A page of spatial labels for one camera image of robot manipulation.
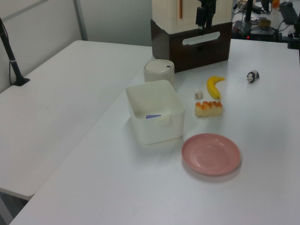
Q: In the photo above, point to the black camera stand pole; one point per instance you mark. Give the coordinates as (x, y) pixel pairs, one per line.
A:
(10, 56)

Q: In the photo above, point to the toy bread with orange glaze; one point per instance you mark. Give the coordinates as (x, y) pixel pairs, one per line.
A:
(208, 109)

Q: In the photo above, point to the cream plastic storage box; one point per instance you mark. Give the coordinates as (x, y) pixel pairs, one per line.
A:
(172, 21)

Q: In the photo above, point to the black keyboard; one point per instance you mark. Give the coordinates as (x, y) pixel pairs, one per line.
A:
(288, 11)

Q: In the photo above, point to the brown tape roll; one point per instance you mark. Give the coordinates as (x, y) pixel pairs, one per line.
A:
(264, 22)

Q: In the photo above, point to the pink plastic plate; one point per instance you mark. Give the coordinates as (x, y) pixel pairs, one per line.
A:
(211, 155)

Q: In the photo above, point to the small toy panda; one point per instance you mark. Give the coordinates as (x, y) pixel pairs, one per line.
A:
(252, 76)

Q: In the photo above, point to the orange tape strip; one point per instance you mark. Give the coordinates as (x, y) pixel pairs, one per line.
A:
(180, 9)

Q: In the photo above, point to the purple card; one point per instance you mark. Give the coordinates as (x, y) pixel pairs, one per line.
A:
(153, 116)

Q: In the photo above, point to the white square plastic bin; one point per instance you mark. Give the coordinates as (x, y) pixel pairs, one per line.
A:
(159, 133)

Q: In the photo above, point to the beige round lidded trash can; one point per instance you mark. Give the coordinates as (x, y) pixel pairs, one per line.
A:
(159, 73)

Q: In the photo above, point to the dark brown drawer cabinet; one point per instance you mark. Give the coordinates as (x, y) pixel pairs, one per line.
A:
(211, 56)

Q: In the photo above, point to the black monitor stand pole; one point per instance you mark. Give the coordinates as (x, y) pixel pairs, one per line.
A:
(248, 10)

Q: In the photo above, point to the black clamp mount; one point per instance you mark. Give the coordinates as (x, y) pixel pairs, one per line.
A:
(293, 37)

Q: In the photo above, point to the yellow toy banana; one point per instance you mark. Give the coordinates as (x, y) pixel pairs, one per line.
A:
(211, 87)

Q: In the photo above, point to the crumpled white paper ball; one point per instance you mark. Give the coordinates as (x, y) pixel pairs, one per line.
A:
(199, 94)

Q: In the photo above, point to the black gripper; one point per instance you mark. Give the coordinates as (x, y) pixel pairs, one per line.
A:
(208, 4)

